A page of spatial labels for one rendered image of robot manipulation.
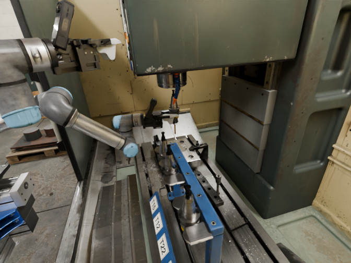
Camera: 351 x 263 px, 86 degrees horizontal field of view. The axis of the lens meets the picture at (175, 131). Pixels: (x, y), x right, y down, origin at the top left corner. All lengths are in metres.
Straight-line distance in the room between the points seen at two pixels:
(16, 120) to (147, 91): 1.61
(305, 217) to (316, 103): 0.78
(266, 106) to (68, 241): 1.20
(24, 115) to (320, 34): 1.02
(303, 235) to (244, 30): 1.20
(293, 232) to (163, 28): 1.32
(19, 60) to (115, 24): 1.50
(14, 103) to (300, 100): 1.02
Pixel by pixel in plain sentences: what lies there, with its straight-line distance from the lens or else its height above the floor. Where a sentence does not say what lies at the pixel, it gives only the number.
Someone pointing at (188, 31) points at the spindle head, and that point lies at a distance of 0.70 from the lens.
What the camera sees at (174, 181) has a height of 1.22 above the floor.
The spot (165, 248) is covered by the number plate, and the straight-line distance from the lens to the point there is 0.86.
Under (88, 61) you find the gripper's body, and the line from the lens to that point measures 0.60.
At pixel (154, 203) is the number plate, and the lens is 1.01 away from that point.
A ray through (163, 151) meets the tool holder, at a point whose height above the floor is 1.25.
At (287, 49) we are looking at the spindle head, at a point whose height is 1.61.
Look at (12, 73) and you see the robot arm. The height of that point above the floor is 1.63.
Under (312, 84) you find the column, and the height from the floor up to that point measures 1.46.
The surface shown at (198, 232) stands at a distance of 0.57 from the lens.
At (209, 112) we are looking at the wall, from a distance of 2.37.
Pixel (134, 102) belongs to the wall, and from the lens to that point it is 2.09.
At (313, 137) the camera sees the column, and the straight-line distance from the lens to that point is 1.28.
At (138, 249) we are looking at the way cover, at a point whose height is 0.75.
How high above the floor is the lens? 1.68
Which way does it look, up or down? 27 degrees down
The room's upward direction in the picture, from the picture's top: 3 degrees counter-clockwise
